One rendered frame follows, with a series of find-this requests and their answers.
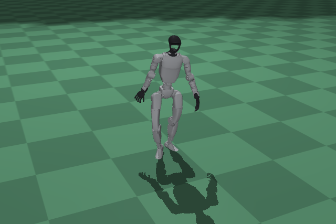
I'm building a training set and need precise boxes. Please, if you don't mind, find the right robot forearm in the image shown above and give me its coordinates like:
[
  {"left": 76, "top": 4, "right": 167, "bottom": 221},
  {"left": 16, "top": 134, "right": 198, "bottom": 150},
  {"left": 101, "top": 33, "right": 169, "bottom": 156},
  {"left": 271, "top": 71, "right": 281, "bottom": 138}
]
[{"left": 142, "top": 72, "right": 152, "bottom": 91}]

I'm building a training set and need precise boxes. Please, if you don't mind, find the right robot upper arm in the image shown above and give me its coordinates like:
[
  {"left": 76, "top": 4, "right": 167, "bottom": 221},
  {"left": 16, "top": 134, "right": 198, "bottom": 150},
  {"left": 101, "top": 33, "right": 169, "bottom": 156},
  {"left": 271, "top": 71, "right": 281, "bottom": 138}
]
[{"left": 148, "top": 54, "right": 163, "bottom": 79}]

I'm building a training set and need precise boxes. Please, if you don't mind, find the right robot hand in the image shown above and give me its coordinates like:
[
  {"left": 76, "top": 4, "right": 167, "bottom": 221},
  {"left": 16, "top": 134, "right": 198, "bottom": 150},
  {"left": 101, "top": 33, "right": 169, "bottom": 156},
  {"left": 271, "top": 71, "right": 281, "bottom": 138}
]
[{"left": 134, "top": 88, "right": 148, "bottom": 103}]

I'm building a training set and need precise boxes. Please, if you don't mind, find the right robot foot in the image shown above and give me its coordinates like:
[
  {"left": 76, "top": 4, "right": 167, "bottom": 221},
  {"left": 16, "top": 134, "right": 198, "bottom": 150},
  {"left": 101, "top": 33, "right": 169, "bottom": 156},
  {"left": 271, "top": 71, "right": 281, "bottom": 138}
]
[{"left": 155, "top": 144, "right": 164, "bottom": 159}]

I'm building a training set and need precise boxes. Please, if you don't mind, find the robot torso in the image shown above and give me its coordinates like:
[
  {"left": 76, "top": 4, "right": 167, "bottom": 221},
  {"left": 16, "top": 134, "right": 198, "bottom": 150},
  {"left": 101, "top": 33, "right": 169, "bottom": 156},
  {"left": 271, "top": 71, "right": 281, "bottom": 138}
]
[{"left": 159, "top": 52, "right": 183, "bottom": 99}]

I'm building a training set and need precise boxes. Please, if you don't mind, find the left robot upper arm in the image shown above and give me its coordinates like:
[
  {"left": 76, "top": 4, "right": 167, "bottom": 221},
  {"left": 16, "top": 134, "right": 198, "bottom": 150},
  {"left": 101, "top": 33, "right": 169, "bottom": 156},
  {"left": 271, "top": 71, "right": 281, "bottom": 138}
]
[{"left": 182, "top": 55, "right": 194, "bottom": 81}]

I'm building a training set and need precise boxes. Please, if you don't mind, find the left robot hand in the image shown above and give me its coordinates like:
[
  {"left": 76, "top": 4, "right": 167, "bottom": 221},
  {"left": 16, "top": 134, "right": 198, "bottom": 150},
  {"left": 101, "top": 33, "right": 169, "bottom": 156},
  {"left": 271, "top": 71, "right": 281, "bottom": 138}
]
[{"left": 194, "top": 93, "right": 200, "bottom": 111}]

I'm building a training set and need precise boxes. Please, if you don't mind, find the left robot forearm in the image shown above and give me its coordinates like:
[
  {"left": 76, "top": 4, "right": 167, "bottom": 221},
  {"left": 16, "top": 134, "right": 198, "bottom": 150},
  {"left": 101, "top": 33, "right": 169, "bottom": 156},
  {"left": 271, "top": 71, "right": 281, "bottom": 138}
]
[{"left": 189, "top": 78, "right": 199, "bottom": 96}]

